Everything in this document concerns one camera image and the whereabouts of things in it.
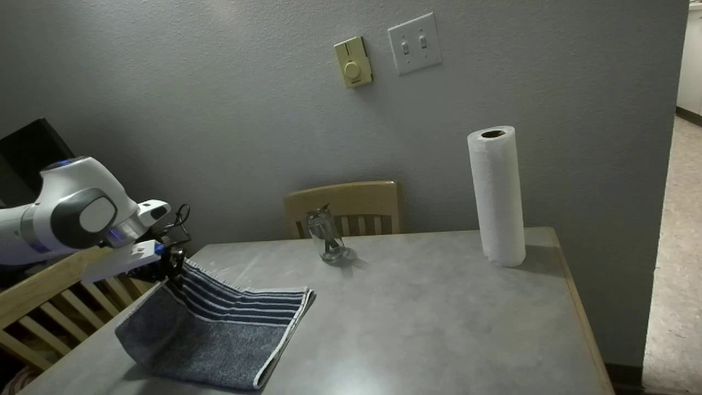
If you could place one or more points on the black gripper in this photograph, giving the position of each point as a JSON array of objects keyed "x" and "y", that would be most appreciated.
[{"x": 169, "y": 247}]

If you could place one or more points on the blue striped towel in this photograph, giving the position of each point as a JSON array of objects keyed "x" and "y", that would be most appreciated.
[{"x": 208, "y": 331}]

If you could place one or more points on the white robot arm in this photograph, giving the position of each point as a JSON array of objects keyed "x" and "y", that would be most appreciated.
[{"x": 83, "y": 204}]

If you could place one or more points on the white paper towel roll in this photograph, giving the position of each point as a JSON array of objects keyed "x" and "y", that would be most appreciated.
[{"x": 498, "y": 200}]

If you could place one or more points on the wooden chair at left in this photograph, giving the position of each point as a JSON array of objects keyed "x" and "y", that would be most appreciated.
[{"x": 47, "y": 315}]

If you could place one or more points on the wooden chair behind table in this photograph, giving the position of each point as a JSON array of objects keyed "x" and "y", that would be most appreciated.
[{"x": 368, "y": 207}]

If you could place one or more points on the black monitor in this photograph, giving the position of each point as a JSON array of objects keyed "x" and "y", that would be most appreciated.
[{"x": 24, "y": 155}]

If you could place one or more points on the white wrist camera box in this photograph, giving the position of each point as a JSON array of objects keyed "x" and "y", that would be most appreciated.
[{"x": 124, "y": 260}]

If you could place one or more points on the white light switch plate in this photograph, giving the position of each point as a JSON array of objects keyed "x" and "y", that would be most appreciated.
[{"x": 416, "y": 45}]

